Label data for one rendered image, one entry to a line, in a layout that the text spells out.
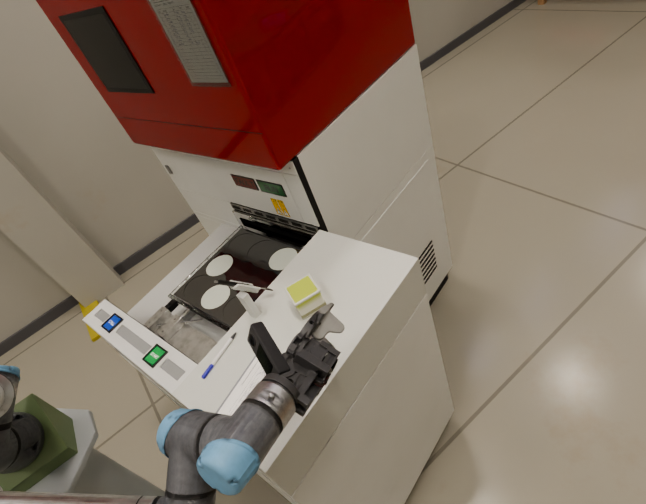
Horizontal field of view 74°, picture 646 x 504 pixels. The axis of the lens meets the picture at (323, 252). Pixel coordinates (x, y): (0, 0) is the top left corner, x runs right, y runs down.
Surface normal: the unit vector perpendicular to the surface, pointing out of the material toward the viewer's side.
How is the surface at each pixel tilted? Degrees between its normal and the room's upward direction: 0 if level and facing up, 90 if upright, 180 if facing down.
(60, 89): 90
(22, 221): 90
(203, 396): 0
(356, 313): 0
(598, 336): 0
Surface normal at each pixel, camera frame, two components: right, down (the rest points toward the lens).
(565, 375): -0.30, -0.69
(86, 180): 0.57, 0.41
